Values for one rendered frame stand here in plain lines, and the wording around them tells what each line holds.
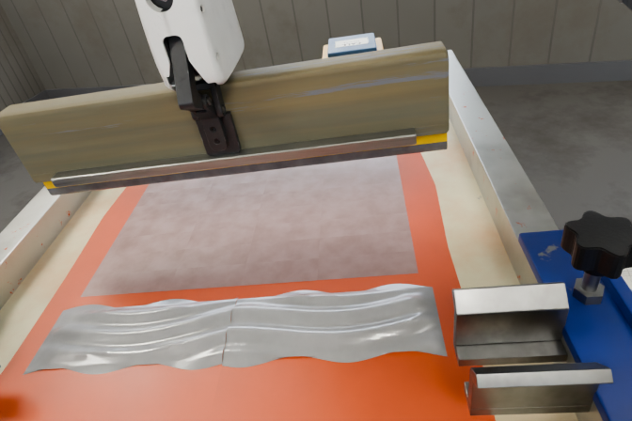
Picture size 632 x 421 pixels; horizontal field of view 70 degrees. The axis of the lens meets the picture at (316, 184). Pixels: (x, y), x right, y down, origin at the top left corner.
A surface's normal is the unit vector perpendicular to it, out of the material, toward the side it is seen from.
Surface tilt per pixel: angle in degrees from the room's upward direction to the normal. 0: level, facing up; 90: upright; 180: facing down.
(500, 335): 90
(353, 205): 0
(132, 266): 0
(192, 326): 34
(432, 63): 90
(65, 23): 90
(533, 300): 45
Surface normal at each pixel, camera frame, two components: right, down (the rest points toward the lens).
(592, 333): -0.15, -0.81
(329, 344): -0.15, -0.31
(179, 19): -0.05, 0.54
